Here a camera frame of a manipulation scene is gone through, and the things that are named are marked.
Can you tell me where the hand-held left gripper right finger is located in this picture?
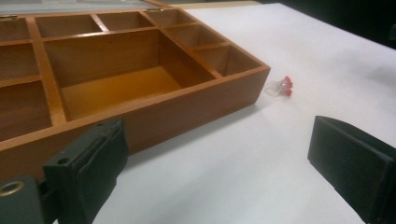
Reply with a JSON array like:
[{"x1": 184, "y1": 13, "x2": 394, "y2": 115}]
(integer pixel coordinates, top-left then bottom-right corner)
[{"x1": 307, "y1": 115, "x2": 396, "y2": 224}]

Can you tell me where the wooden compartment box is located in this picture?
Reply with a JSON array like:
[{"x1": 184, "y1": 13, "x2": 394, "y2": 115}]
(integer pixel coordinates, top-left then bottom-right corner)
[{"x1": 0, "y1": 0, "x2": 271, "y2": 183}]

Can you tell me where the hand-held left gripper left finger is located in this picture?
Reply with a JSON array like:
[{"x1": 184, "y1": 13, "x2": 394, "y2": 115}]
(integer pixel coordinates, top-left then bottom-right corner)
[{"x1": 42, "y1": 117, "x2": 129, "y2": 224}]

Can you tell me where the clear ring with red stone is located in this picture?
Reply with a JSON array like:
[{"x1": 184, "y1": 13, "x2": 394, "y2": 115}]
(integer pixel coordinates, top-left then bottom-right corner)
[{"x1": 264, "y1": 76, "x2": 294, "y2": 98}]

